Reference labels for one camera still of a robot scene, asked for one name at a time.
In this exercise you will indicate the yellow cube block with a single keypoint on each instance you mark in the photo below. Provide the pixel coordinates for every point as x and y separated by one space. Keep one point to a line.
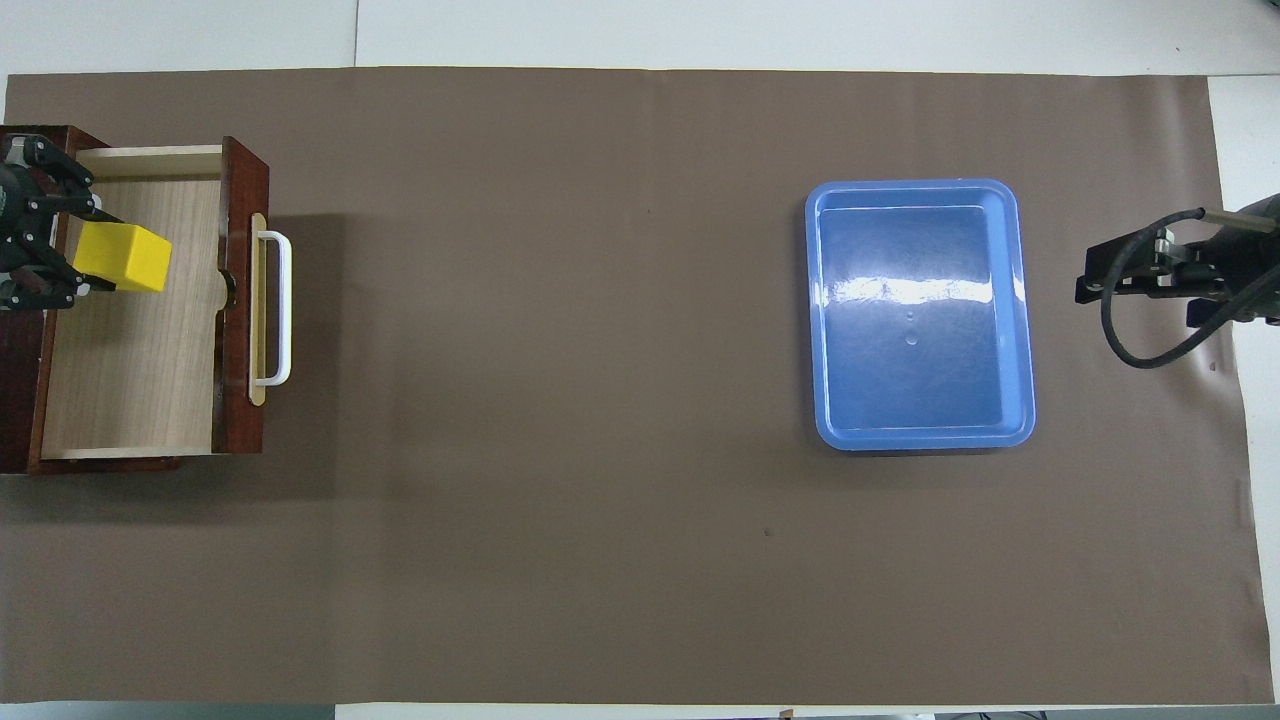
125 258

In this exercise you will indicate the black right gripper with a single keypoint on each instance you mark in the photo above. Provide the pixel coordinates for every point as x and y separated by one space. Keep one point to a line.
1230 255

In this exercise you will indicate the blue plastic tray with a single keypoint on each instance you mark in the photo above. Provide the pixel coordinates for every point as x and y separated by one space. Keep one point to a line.
920 320

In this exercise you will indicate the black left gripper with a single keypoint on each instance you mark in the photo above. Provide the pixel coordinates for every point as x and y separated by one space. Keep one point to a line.
12 215

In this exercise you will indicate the brown table mat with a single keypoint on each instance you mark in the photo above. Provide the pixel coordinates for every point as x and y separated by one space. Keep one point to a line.
600 450

